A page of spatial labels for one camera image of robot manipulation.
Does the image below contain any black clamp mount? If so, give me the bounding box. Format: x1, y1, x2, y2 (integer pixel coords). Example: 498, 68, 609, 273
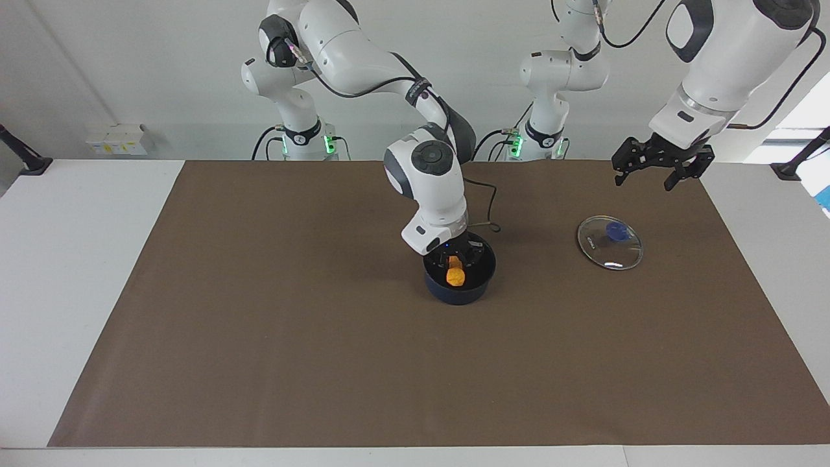
770, 126, 830, 181
0, 123, 53, 176

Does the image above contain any black right arm base cable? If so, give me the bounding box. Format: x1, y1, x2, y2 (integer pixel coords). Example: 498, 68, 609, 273
251, 126, 286, 161

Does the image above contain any brown table mat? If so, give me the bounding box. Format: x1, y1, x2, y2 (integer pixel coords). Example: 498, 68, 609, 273
48, 160, 830, 448

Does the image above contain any white wall socket box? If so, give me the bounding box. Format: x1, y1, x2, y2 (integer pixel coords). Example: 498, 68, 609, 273
86, 125, 148, 156

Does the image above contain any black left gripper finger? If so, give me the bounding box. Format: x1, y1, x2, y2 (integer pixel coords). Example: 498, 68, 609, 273
611, 137, 652, 188
663, 147, 716, 193

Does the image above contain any dark blue pot purple handle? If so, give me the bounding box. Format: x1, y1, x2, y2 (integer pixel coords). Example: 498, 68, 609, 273
423, 232, 497, 305

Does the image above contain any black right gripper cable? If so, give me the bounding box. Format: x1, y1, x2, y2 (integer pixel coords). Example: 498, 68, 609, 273
464, 178, 502, 235

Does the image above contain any black left arm base cable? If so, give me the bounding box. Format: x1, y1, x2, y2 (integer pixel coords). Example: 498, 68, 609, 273
470, 104, 536, 162

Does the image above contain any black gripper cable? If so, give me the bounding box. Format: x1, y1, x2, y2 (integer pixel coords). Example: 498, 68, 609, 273
726, 23, 827, 130
464, 178, 502, 235

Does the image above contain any black arm base cable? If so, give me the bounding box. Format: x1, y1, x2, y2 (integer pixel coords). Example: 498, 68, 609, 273
251, 126, 286, 161
470, 104, 536, 162

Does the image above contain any glass lid blue knob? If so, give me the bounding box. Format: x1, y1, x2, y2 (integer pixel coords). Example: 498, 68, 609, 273
576, 215, 643, 271

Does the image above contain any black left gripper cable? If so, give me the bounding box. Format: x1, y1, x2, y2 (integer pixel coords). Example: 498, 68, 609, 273
726, 23, 827, 130

